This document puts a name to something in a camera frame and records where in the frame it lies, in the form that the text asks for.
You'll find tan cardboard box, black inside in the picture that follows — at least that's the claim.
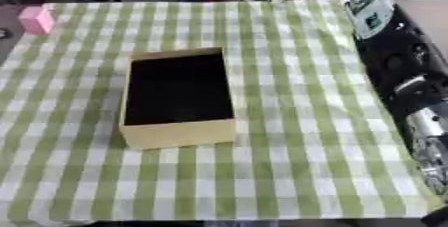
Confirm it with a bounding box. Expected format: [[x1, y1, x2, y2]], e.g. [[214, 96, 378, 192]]
[[117, 46, 238, 150]]

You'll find pink rectangular block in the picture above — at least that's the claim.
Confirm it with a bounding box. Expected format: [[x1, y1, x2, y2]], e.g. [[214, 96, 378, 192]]
[[17, 5, 58, 36]]

